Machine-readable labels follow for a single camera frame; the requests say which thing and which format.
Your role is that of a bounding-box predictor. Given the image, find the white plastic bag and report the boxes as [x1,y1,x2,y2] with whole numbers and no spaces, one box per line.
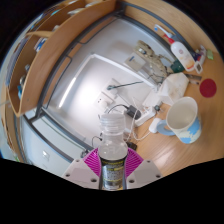
[159,72,190,106]

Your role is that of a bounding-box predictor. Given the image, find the clear squeeze bottle blue tip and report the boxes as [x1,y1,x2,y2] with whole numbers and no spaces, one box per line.
[153,23,174,38]

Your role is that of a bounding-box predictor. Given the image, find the white earbuds case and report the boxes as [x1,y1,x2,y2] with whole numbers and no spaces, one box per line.
[148,117,163,134]

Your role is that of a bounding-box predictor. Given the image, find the black power cable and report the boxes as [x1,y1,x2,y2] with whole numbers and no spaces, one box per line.
[107,80,144,90]

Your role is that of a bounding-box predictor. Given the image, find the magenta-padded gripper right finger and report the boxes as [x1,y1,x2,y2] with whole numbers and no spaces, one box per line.
[123,147,163,190]

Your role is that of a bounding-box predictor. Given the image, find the black charger block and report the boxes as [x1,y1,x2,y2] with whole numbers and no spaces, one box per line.
[125,141,138,152]

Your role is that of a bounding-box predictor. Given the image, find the white power strip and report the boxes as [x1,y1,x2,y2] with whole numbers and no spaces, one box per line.
[134,105,158,127]

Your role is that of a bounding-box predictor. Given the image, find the wooden shelf unit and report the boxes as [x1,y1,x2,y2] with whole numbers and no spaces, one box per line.
[4,0,118,118]

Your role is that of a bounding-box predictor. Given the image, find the clear plastic drink bottle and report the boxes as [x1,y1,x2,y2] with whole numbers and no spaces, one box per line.
[97,112,129,192]

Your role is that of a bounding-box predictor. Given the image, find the brown tree figure toy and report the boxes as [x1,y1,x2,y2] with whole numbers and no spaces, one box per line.
[136,39,173,79]

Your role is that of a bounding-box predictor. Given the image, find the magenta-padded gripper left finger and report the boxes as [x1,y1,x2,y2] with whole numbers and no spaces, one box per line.
[61,148,102,190]

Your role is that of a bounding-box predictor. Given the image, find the white desk lamp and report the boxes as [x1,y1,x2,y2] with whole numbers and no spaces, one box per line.
[58,53,158,109]

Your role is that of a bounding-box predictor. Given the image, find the small green pack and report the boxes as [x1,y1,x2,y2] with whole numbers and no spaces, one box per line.
[206,49,215,61]

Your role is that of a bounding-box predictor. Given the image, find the white pump bottle red top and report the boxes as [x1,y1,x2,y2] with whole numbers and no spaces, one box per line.
[163,34,196,72]

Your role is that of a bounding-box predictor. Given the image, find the flat round red coaster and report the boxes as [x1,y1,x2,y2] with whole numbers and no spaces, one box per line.
[199,78,218,98]

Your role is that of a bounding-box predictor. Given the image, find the white wall-mounted box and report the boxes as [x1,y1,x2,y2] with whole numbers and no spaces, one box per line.
[123,53,147,72]

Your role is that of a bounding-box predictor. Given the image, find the white wall outlet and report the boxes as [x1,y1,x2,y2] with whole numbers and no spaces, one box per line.
[96,92,114,108]

